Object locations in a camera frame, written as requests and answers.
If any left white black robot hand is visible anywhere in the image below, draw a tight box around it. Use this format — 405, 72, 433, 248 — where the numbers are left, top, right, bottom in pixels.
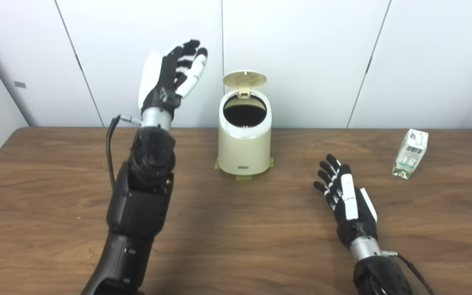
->
138, 39, 209, 120

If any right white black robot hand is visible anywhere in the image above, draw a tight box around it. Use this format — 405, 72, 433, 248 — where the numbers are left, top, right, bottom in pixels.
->
313, 154, 378, 248

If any white green milk carton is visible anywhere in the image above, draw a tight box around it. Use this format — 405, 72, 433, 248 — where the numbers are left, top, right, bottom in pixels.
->
392, 129, 429, 179

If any round cream bin lid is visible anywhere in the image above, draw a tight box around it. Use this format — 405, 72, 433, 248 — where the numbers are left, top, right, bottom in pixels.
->
223, 70, 268, 99

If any cream-colored trash bin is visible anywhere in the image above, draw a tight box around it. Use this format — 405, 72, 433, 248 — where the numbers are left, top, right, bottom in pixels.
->
218, 70, 272, 177

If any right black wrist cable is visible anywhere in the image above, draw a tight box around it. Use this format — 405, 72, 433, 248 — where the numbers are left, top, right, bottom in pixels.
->
381, 250, 435, 295

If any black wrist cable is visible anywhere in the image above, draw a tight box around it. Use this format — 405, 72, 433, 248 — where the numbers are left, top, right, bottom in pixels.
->
106, 115, 142, 191
381, 250, 435, 295

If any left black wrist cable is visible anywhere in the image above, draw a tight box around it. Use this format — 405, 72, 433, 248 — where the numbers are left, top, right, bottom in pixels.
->
106, 115, 142, 191

